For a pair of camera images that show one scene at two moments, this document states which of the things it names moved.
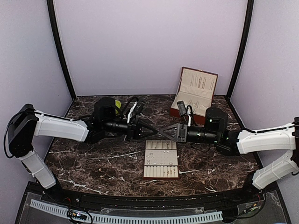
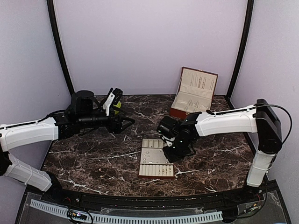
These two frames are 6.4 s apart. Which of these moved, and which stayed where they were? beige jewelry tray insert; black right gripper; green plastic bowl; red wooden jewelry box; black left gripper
Moved: beige jewelry tray insert; black left gripper; black right gripper
Stayed: green plastic bowl; red wooden jewelry box
